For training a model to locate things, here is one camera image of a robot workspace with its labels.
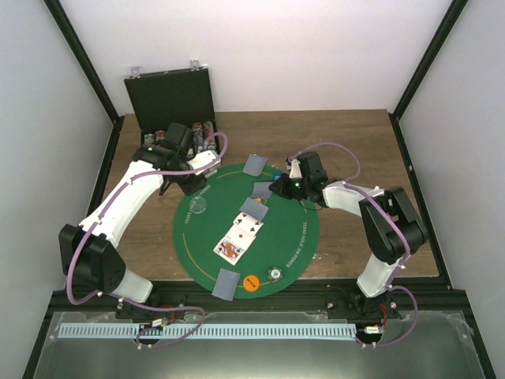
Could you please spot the face-up black clubs card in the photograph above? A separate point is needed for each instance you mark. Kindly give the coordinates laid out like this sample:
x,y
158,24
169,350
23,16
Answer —
x,y
248,223

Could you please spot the clear acrylic dealer button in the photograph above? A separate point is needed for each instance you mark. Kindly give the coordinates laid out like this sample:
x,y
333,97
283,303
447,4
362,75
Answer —
x,y
198,205

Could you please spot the brown green chip row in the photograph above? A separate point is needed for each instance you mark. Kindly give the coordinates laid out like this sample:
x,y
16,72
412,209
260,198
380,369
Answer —
x,y
210,132

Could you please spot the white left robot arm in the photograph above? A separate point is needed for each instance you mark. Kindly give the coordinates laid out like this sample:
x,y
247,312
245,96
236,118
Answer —
x,y
89,251

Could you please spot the round green poker mat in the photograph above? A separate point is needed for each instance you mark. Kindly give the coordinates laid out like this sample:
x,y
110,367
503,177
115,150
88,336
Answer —
x,y
287,240

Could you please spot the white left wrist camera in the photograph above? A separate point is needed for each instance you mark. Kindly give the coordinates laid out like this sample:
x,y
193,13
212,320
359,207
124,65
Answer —
x,y
205,163

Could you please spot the purple green chip row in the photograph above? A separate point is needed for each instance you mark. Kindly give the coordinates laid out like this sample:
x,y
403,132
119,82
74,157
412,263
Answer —
x,y
198,137

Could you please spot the orange blue chip row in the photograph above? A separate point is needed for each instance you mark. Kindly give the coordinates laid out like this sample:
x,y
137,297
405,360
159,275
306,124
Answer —
x,y
159,135

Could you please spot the orange small blind button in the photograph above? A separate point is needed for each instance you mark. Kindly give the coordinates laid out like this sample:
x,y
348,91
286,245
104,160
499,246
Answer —
x,y
251,283

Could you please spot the face-up queen card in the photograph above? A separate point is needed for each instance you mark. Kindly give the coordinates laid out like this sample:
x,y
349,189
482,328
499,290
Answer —
x,y
228,251

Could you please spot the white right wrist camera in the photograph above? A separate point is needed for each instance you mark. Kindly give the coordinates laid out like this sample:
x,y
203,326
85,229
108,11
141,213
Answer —
x,y
293,166

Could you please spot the black poker set case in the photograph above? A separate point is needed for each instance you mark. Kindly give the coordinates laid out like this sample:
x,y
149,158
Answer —
x,y
182,96

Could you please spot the black enclosure frame post left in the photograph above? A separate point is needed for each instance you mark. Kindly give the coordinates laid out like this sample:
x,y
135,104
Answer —
x,y
72,39

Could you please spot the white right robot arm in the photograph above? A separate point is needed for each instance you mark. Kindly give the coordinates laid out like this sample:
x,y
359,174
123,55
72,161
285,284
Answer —
x,y
393,228

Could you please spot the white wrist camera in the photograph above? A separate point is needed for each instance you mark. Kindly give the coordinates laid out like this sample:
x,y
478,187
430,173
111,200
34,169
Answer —
x,y
205,163
293,166

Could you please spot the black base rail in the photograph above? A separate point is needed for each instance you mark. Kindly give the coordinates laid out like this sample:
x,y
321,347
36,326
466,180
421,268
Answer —
x,y
339,299

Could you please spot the face-up red ace card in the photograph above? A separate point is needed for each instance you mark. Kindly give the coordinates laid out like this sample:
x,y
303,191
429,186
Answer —
x,y
240,237

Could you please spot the light blue slotted ruler strip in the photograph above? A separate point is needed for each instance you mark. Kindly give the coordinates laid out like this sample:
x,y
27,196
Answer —
x,y
210,331

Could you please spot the dealt card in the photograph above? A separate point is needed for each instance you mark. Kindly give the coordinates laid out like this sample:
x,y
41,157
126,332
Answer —
x,y
226,284
254,165

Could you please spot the face-down community card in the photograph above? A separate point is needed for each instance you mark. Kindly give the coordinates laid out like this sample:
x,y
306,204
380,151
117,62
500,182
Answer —
x,y
255,209
261,190

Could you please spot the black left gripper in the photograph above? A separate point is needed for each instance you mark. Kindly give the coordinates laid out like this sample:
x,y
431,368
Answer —
x,y
197,185

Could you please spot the black enclosure frame post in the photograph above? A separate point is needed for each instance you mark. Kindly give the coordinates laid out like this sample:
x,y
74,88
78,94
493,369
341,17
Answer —
x,y
449,20
72,39

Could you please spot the black enclosure frame post right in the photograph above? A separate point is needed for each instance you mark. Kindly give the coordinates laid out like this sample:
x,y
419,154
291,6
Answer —
x,y
449,20

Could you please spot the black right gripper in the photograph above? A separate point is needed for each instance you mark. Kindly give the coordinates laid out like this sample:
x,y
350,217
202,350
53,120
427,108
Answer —
x,y
281,182

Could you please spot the leftmost multicolour chip row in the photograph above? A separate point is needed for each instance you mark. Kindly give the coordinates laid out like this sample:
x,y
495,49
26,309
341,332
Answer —
x,y
149,138

